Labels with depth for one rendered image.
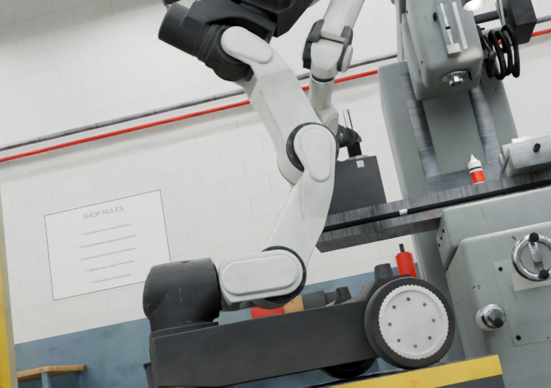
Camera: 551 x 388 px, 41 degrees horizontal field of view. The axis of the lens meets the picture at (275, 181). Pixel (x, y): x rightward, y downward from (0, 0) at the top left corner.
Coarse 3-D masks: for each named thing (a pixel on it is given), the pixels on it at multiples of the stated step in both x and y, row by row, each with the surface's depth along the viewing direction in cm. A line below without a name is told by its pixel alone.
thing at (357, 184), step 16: (352, 160) 249; (368, 160) 249; (336, 176) 247; (352, 176) 247; (368, 176) 247; (336, 192) 246; (352, 192) 246; (368, 192) 246; (384, 192) 246; (336, 208) 244; (352, 208) 244
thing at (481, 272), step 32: (544, 224) 197; (480, 256) 197; (480, 288) 195; (512, 288) 194; (544, 288) 192; (512, 320) 192; (544, 320) 191; (480, 352) 207; (512, 352) 190; (544, 352) 189; (512, 384) 189; (544, 384) 187
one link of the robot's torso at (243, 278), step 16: (240, 256) 180; (256, 256) 181; (272, 256) 181; (288, 256) 182; (224, 272) 177; (240, 272) 178; (256, 272) 179; (272, 272) 180; (288, 272) 180; (224, 288) 177; (240, 288) 177; (256, 288) 178; (272, 288) 179; (288, 288) 180; (224, 304) 182; (240, 304) 194
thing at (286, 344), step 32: (160, 288) 176; (192, 288) 177; (160, 320) 176; (192, 320) 175; (256, 320) 163; (288, 320) 164; (320, 320) 165; (352, 320) 167; (160, 352) 164; (192, 352) 163; (224, 352) 162; (256, 352) 161; (288, 352) 162; (320, 352) 163; (352, 352) 165; (160, 384) 163; (192, 384) 162; (224, 384) 160
